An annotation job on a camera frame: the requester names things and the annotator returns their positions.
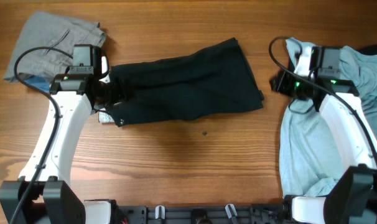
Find right black cable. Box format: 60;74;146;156
268;36;377;224

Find folded grey trousers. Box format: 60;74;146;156
3;11;106;82

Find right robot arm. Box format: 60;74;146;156
271;39;377;223

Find black shorts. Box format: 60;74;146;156
105;38;264;127

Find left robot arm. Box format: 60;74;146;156
0;44;128;223

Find folded blue jeans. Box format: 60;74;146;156
25;76;50;93

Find light blue t-shirt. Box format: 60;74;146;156
279;46;377;197

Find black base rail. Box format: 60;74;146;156
119;204;287;224

